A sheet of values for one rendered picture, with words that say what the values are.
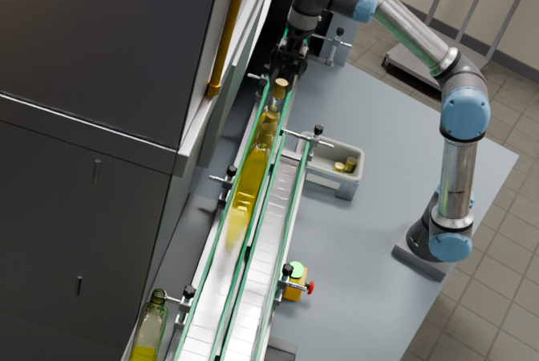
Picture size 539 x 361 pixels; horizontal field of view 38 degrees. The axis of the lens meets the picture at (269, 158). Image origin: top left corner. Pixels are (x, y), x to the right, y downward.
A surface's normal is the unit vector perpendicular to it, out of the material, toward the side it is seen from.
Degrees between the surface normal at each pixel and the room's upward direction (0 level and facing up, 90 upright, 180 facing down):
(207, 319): 0
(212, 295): 0
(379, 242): 0
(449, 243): 95
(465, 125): 81
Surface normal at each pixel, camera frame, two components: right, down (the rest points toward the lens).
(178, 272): 0.25, -0.75
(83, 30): -0.17, 0.59
